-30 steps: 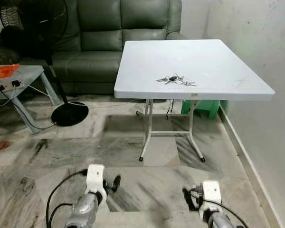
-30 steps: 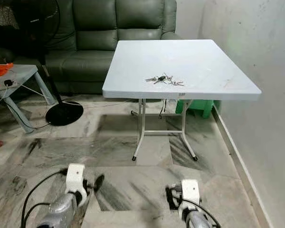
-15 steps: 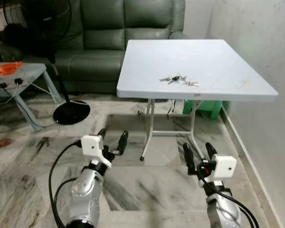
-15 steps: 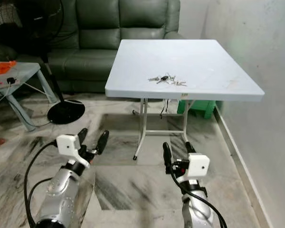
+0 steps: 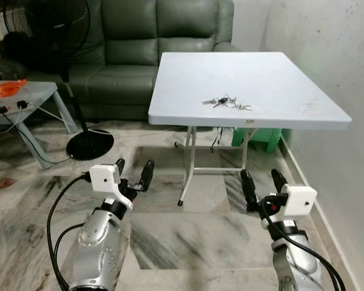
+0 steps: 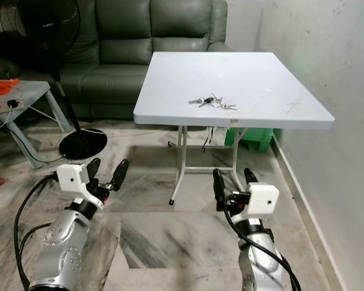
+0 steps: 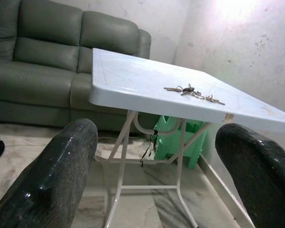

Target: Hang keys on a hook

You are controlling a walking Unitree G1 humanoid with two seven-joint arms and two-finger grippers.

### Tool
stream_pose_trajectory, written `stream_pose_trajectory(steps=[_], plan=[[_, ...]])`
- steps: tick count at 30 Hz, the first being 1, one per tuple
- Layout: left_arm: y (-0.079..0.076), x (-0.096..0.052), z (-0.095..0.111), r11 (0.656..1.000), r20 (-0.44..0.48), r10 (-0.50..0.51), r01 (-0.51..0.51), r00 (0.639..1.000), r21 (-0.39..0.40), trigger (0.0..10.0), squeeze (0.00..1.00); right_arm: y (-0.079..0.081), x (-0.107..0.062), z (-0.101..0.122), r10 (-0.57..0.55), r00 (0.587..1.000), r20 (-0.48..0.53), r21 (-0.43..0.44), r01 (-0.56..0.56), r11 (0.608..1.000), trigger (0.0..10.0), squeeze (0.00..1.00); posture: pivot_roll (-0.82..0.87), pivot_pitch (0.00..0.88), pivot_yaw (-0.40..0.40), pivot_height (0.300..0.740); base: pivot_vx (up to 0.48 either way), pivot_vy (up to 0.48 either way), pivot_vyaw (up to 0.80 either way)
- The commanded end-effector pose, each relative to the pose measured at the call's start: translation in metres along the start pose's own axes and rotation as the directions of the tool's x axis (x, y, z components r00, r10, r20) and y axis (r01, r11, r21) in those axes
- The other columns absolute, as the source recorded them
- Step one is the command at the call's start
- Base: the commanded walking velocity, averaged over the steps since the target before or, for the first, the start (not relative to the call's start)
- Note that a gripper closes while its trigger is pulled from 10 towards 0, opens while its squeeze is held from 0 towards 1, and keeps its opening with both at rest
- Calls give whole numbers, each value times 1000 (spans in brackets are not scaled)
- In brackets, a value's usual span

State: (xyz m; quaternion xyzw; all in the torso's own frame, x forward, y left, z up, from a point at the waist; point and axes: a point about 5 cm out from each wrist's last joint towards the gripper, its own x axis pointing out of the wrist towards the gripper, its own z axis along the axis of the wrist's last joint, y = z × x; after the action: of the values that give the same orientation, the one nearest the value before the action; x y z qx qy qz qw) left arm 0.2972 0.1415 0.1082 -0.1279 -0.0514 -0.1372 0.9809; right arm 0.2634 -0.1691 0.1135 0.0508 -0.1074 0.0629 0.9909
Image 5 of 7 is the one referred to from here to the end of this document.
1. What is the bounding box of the green leather sofa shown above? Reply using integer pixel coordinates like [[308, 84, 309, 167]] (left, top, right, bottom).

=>
[[66, 0, 244, 121]]

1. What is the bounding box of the green plastic stool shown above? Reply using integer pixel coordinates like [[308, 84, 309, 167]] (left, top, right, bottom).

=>
[[231, 127, 283, 148]]

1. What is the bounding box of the white folding table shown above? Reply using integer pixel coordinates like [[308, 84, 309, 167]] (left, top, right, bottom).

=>
[[147, 51, 353, 207]]

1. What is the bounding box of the black standing fan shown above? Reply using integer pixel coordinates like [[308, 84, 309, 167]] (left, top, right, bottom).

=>
[[2, 0, 115, 162]]

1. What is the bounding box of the grey side table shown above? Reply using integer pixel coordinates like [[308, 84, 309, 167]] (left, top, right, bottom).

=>
[[0, 80, 81, 171]]

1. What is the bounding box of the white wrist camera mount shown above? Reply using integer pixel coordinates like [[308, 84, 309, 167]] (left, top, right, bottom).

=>
[[266, 184, 319, 230], [89, 164, 135, 210]]

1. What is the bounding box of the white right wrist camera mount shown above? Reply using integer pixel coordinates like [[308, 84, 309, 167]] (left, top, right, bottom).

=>
[[266, 184, 319, 230]]

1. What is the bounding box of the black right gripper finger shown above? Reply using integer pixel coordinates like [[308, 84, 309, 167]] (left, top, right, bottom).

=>
[[240, 169, 260, 213], [271, 168, 288, 195]]

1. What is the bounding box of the white power strip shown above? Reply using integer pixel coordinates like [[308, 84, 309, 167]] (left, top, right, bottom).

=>
[[0, 99, 37, 119]]

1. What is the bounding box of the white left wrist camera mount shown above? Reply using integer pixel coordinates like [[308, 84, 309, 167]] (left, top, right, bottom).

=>
[[89, 164, 135, 210]]

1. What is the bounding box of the orange plastic bag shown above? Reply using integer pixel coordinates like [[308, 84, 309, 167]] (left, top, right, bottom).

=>
[[0, 78, 28, 98]]

